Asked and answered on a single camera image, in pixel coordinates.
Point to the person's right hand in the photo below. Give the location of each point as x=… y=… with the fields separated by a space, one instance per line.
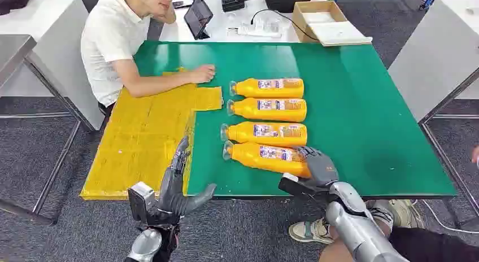
x=204 y=73

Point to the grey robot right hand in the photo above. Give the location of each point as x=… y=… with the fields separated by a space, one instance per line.
x=322 y=168

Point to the person's hand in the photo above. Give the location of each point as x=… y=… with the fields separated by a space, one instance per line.
x=476 y=154

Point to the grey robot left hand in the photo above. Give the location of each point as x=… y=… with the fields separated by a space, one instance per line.
x=173 y=189

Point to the orange drink bottle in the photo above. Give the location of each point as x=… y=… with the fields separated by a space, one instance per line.
x=262 y=89
x=265 y=110
x=262 y=134
x=258 y=157

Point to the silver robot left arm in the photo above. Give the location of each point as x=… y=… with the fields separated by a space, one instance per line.
x=146 y=245

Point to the yellow sheet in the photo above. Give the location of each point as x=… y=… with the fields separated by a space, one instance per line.
x=142 y=140

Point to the black tablet on stand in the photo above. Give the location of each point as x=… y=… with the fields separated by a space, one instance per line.
x=197 y=15

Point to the beige sneaker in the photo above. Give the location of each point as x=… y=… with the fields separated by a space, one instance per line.
x=310 y=232
x=402 y=213

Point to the white power strip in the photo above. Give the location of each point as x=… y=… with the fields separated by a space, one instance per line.
x=258 y=31

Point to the green table mat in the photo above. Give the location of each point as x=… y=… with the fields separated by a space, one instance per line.
x=355 y=103

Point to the black battery charger box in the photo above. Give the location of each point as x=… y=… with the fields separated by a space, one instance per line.
x=232 y=0

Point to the person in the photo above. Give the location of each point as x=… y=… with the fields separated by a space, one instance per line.
x=430 y=247
x=108 y=43

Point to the pale grey table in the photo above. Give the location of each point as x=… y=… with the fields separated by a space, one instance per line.
x=438 y=54

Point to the black bag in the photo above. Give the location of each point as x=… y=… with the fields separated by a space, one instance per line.
x=288 y=0
x=15 y=0

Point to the open cardboard box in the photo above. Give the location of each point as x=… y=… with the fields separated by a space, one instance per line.
x=325 y=24

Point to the white side table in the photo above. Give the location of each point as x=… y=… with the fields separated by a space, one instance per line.
x=56 y=36

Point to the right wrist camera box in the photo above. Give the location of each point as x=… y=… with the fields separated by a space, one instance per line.
x=293 y=185

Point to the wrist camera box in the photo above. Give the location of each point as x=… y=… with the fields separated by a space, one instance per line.
x=140 y=200
x=293 y=185

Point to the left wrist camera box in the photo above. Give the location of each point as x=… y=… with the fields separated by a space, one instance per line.
x=140 y=200

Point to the steel bench with frame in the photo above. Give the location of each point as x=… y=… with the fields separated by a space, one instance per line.
x=13 y=50

